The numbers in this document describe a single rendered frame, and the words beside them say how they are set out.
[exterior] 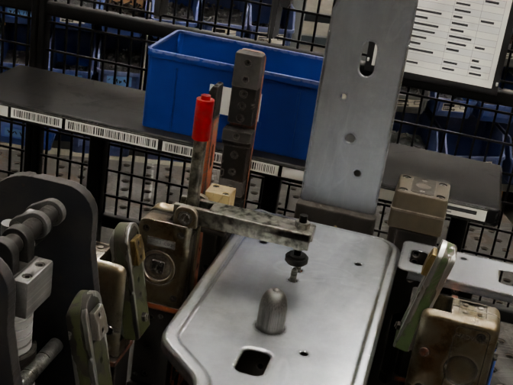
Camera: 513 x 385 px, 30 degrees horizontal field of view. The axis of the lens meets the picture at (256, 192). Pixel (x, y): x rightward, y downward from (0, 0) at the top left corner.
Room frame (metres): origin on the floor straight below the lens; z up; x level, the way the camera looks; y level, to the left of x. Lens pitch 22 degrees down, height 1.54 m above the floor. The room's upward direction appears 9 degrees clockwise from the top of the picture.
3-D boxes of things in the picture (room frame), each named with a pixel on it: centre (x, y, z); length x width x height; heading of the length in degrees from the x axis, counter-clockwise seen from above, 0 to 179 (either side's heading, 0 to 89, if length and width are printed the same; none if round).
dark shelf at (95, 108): (1.53, 0.05, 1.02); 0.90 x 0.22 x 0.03; 79
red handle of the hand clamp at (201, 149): (1.09, 0.08, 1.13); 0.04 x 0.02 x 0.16; 169
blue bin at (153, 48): (1.53, 0.04, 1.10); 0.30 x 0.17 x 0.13; 80
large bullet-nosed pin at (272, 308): (0.94, -0.04, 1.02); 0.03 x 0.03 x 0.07
